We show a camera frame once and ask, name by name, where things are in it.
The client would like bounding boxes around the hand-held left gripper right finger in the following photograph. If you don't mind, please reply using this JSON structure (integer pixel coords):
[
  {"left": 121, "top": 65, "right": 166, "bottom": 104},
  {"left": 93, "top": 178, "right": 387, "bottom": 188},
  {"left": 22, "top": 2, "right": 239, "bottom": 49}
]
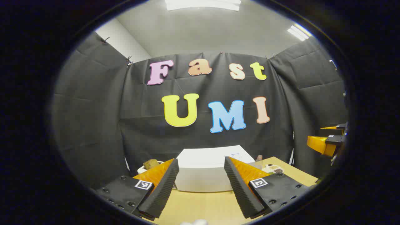
[{"left": 224, "top": 156, "right": 310, "bottom": 219}]

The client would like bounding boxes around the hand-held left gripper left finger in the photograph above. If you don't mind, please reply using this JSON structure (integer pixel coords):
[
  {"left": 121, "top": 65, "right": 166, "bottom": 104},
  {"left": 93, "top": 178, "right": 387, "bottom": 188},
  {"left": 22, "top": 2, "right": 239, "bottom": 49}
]
[{"left": 94, "top": 158, "right": 180, "bottom": 221}]

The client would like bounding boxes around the white microwave oven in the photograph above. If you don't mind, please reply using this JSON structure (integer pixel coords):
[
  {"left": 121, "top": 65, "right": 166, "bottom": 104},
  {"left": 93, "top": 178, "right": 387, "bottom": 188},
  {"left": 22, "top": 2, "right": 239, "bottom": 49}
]
[{"left": 174, "top": 145, "right": 256, "bottom": 193}]

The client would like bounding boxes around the brown bread piece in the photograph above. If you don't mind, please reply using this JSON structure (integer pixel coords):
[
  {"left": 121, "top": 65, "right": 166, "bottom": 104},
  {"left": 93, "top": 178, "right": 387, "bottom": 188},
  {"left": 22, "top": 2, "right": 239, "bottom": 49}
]
[{"left": 143, "top": 159, "right": 160, "bottom": 170}]

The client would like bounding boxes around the white divided bean dish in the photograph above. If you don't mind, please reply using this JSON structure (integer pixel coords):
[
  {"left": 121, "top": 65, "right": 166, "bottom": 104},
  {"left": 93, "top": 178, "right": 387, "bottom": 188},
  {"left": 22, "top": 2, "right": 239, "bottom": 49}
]
[{"left": 262, "top": 164, "right": 285, "bottom": 174}]

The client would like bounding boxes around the black backdrop cloth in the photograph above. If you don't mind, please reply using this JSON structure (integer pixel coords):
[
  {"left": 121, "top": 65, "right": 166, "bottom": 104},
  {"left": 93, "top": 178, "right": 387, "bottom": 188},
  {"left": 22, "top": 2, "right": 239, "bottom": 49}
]
[{"left": 52, "top": 31, "right": 349, "bottom": 189}]

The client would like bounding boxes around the long ceiling light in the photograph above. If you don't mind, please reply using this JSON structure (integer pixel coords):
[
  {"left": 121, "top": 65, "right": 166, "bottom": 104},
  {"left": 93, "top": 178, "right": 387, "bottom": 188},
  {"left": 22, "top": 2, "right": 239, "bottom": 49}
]
[
  {"left": 287, "top": 23, "right": 313, "bottom": 41},
  {"left": 165, "top": 0, "right": 242, "bottom": 12}
]

